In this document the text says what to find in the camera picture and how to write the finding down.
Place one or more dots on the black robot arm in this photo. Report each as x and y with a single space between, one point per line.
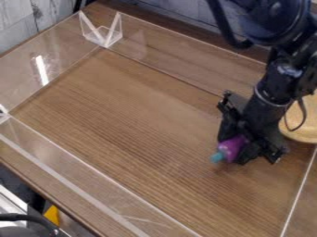
283 25

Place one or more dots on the purple toy eggplant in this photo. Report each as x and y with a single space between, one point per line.
229 148

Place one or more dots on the clear acrylic corner bracket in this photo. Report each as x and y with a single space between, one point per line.
105 36

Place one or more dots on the brown wooden bowl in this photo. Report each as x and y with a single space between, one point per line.
296 127

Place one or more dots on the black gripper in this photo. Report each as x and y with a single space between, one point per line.
253 117

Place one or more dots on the clear acrylic tray wall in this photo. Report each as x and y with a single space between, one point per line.
89 195

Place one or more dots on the yellow label on device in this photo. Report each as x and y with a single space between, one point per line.
52 214

